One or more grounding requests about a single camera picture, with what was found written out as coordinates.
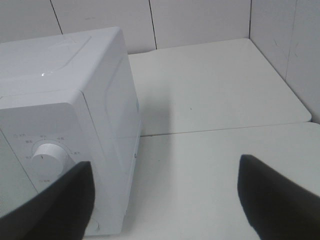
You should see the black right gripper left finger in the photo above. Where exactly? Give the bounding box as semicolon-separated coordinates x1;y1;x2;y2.
0;161;96;240

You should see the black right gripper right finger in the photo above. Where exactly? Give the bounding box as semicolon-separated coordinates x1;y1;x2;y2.
237;154;320;240

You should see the round white door button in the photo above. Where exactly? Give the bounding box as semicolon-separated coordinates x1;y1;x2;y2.
86;218;100;232

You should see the upper white power knob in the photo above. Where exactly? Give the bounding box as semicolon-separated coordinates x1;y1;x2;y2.
31;143;68;178

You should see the white microwave oven body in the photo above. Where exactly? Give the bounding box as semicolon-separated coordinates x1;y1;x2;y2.
0;27;142;236

